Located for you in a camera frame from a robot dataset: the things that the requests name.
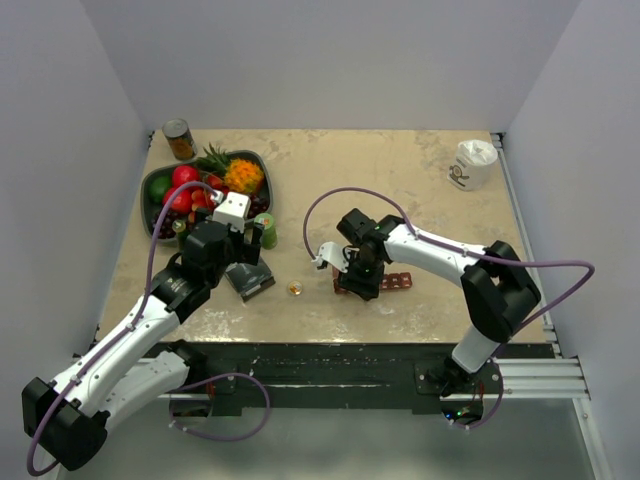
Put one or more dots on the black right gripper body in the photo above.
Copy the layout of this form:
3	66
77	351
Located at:
363	275

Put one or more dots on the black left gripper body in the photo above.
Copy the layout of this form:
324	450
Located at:
237	251

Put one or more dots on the red weekly pill organizer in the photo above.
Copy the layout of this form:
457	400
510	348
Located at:
390	282

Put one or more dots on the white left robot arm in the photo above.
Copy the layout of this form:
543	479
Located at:
71	415

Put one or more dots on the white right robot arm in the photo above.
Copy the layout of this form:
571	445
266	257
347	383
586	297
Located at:
498	291

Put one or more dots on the green cylindrical can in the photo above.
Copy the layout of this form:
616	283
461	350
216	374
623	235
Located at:
266	223

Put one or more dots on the dark grape bunch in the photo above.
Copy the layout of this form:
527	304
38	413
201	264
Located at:
166	225

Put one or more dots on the black razor box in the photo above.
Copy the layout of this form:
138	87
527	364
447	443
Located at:
250	280

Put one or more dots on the orange horned melon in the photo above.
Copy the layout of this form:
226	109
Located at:
244	176

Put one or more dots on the red apple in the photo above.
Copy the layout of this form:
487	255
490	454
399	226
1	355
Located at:
184	174
182	204

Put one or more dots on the dark green fruit tray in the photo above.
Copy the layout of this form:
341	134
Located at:
212	168

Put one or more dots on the green lime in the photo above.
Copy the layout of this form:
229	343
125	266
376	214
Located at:
157	188

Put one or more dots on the tin can with fruit label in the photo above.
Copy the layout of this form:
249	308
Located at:
179	138

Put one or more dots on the white paper roll pack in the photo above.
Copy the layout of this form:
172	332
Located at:
472	164

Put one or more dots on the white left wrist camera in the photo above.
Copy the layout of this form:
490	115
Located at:
233	211

